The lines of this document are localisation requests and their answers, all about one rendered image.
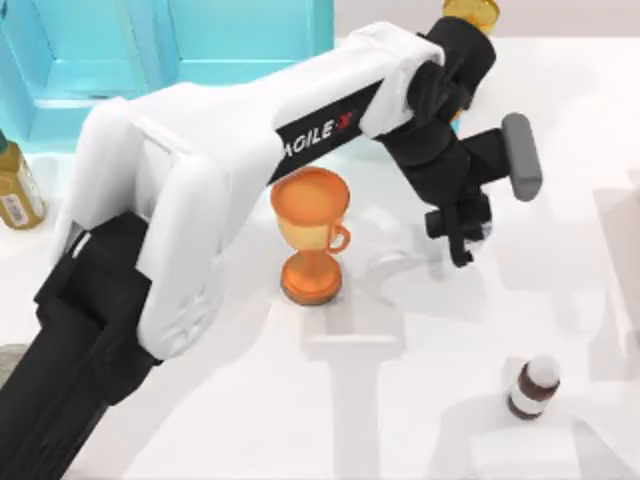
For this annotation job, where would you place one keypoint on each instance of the orange trophy cup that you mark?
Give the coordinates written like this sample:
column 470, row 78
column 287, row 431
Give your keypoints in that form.
column 310, row 225

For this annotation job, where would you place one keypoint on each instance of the golden trophy cup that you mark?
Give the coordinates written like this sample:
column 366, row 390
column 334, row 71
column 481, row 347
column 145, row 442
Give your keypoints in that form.
column 472, row 12

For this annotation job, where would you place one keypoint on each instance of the yellow-brown bottle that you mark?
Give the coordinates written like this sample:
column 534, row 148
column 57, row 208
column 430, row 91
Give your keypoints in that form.
column 17, row 185

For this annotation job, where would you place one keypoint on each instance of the light blue rack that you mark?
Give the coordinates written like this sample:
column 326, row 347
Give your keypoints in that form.
column 125, row 50

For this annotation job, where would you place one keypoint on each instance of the brown bottle with white cap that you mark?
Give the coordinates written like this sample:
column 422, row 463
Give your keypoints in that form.
column 532, row 387

